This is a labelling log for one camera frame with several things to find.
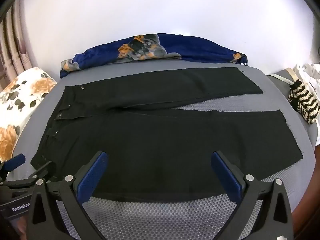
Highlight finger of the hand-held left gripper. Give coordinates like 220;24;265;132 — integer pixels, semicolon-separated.
7;160;53;188
0;154;26;180

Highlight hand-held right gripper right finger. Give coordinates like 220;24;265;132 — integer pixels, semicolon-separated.
211;151;294;240

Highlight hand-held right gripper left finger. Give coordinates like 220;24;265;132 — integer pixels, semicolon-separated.
28;151;108;240

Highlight black pants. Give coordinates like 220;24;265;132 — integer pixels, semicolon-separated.
30;67;304;202

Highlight white floral pillow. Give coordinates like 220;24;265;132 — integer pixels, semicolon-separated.
0;67;57;160

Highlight grey mesh mattress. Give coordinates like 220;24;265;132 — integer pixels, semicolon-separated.
5;64;317;240

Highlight black and cream striped knitted bag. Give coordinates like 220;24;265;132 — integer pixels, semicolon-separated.
287;79;320;125

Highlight pink curtain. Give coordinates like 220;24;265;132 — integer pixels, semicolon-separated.
0;0;38;90

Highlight white dotted cloth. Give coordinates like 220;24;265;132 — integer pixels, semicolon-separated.
292;63;320;147

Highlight blue floral blanket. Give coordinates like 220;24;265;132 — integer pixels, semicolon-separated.
59;33;248;78

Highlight beige strap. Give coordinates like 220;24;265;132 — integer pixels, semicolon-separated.
271;69;300;85

